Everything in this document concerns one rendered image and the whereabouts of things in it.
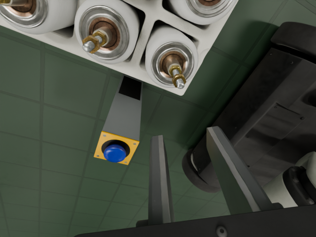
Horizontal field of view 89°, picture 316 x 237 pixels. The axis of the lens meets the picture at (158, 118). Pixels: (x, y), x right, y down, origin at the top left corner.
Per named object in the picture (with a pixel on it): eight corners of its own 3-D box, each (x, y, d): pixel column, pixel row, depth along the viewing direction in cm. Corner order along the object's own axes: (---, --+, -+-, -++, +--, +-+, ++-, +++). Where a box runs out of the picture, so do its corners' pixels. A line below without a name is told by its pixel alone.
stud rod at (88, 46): (102, 41, 24) (86, 54, 18) (97, 35, 24) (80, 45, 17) (107, 37, 24) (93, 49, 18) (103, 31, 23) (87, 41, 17)
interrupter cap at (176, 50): (156, 88, 31) (156, 90, 30) (146, 47, 27) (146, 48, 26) (195, 79, 30) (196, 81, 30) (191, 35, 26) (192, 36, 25)
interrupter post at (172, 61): (167, 72, 29) (169, 79, 27) (164, 59, 28) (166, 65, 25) (179, 69, 29) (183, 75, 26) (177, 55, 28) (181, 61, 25)
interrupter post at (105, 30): (97, 40, 26) (90, 44, 23) (98, 23, 24) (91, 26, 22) (112, 44, 26) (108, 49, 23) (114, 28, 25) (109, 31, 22)
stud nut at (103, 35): (98, 47, 23) (97, 49, 22) (90, 36, 22) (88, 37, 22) (109, 40, 23) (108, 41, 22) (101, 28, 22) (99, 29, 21)
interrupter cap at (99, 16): (80, 52, 27) (78, 53, 26) (79, -3, 22) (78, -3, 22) (125, 64, 28) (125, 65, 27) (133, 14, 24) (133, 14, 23)
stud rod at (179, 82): (170, 70, 27) (177, 89, 21) (170, 64, 27) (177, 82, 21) (176, 70, 27) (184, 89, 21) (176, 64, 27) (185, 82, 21)
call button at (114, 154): (129, 143, 31) (128, 151, 29) (123, 157, 33) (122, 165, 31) (108, 138, 30) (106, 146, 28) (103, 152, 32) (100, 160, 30)
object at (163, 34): (151, 65, 46) (152, 94, 31) (141, 28, 41) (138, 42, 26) (184, 58, 45) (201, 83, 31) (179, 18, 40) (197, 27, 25)
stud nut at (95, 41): (90, 54, 20) (89, 56, 19) (81, 41, 19) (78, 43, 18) (103, 46, 20) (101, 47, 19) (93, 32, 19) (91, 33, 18)
